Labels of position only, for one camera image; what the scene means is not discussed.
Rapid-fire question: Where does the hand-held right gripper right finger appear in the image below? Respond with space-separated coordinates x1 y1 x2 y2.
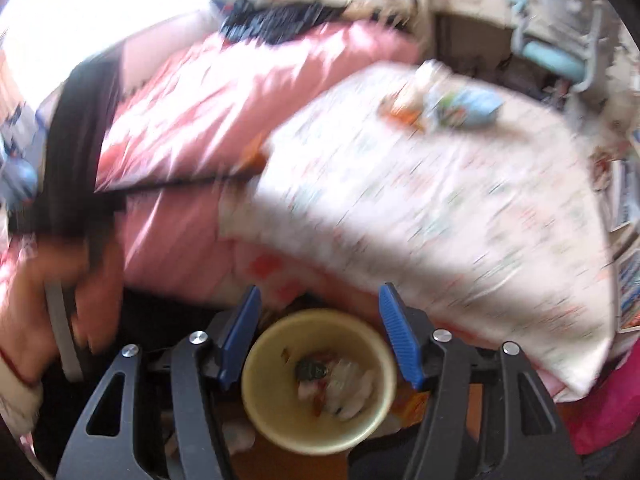
378 282 583 480

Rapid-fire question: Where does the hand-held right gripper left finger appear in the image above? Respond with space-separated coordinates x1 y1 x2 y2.
55 285 263 480

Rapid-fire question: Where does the yellow round bin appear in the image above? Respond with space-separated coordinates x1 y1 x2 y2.
241 309 399 456

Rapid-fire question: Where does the orange snack wrapper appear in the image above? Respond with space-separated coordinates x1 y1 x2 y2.
379 99 427 132

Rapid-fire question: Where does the light blue drink carton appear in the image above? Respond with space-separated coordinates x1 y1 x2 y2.
430 85 504 132

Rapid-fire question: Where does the person's left forearm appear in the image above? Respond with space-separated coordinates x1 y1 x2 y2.
0 350 47 436

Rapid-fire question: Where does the person's left hand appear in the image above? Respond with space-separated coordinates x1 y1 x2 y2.
0 237 126 386

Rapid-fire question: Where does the floral white tablecloth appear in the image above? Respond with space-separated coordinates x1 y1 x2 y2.
220 62 618 402

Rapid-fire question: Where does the pink blanket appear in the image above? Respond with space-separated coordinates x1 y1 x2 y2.
95 15 422 311

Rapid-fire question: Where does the window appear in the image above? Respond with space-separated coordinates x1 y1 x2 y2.
0 0 213 88

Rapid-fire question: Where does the pink shopping bag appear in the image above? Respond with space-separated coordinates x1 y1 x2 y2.
565 360 640 457

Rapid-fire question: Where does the black puffer jacket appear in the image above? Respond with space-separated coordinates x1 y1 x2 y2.
220 0 351 45

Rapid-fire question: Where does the grey and blue desk chair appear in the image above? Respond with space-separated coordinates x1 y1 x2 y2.
510 0 609 94

